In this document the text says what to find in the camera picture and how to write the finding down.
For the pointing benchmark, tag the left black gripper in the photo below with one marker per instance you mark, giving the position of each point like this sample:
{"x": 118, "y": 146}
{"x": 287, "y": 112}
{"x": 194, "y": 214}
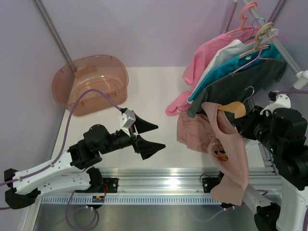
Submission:
{"x": 145, "y": 147}

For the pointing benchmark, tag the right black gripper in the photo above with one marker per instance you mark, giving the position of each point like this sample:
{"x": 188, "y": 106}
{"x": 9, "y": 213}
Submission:
{"x": 244, "y": 124}

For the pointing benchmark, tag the wooden clothes hanger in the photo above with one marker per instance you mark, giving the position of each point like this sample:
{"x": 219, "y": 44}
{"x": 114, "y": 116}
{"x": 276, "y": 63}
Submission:
{"x": 237, "y": 108}

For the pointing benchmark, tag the dusty pink printed t-shirt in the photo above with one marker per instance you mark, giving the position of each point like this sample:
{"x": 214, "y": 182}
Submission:
{"x": 213, "y": 134}

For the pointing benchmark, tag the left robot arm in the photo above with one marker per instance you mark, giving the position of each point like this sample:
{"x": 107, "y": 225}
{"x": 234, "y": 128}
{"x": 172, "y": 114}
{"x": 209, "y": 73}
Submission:
{"x": 73, "y": 169}

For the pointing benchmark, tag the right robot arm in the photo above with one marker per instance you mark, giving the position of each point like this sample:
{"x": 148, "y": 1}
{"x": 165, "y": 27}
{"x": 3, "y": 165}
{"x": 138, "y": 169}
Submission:
{"x": 283, "y": 135}

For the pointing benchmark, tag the dark grey t-shirt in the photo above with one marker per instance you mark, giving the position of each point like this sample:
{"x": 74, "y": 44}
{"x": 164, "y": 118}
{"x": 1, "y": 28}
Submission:
{"x": 239, "y": 86}

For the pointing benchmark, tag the teal t-shirt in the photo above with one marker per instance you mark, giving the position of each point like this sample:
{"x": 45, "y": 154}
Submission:
{"x": 216, "y": 74}

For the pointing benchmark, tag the white t-shirt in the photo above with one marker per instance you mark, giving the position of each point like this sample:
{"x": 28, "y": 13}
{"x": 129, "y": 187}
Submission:
{"x": 213, "y": 54}

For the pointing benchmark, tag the bright pink t-shirt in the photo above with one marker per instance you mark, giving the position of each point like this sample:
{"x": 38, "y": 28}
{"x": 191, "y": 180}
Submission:
{"x": 180, "y": 103}

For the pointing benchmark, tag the thin pink hanger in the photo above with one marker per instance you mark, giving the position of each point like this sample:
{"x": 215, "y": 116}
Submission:
{"x": 260, "y": 54}

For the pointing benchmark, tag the pink plastic hanger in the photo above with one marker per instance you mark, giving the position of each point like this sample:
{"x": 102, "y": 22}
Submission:
{"x": 243, "y": 18}

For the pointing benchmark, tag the metal clothes rack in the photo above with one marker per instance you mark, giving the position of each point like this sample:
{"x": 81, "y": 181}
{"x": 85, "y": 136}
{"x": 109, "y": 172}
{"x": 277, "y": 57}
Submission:
{"x": 290, "y": 17}

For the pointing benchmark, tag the transparent brown plastic basket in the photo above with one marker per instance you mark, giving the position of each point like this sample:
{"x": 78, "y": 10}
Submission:
{"x": 102, "y": 72}

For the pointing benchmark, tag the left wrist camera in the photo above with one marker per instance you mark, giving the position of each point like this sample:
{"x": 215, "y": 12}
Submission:
{"x": 126, "y": 119}

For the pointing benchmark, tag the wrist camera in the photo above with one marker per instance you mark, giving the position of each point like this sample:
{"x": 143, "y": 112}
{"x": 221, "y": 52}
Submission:
{"x": 126, "y": 119}
{"x": 278, "y": 100}

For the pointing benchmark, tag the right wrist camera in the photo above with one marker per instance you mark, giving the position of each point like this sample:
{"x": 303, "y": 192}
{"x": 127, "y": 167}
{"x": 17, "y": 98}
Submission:
{"x": 278, "y": 100}

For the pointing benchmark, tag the aluminium mounting rail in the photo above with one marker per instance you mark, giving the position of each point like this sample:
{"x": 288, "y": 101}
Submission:
{"x": 168, "y": 181}

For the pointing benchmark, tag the white slotted cable duct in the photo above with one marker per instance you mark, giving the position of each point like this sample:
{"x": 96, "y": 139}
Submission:
{"x": 131, "y": 200}

